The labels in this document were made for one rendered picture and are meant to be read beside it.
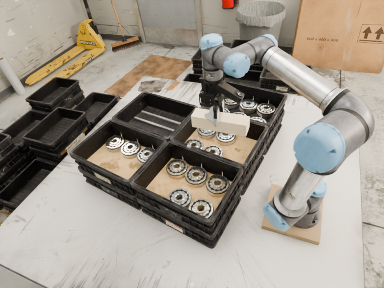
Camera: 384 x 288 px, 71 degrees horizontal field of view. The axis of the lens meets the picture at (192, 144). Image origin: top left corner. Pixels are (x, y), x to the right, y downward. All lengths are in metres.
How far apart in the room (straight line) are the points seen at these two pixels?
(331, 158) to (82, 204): 1.18
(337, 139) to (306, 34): 3.14
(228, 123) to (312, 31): 2.80
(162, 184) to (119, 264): 0.38
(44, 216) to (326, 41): 3.41
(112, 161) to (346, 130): 1.08
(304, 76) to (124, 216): 0.99
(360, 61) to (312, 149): 3.20
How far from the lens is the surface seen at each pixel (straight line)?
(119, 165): 1.42
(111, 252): 1.31
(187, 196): 1.17
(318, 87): 0.87
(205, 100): 1.08
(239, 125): 1.10
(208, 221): 1.02
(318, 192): 1.11
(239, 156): 1.35
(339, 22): 3.79
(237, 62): 0.87
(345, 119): 0.76
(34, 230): 1.55
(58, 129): 2.45
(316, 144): 0.71
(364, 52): 3.88
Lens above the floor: 1.81
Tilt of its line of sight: 44 degrees down
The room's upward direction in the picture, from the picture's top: 8 degrees counter-clockwise
